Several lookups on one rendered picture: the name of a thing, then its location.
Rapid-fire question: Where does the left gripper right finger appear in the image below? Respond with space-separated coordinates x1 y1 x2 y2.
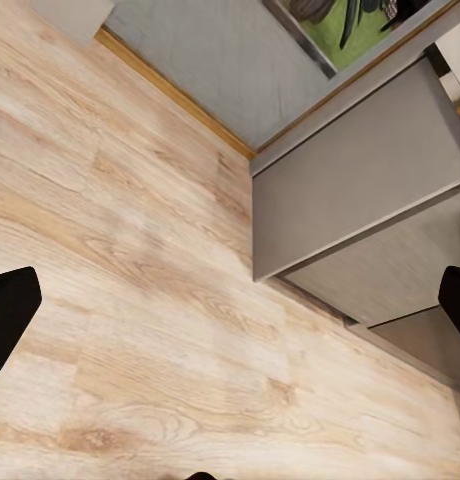
438 265 460 332

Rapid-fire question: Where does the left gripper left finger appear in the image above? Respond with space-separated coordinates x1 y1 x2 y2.
0 266 42 370

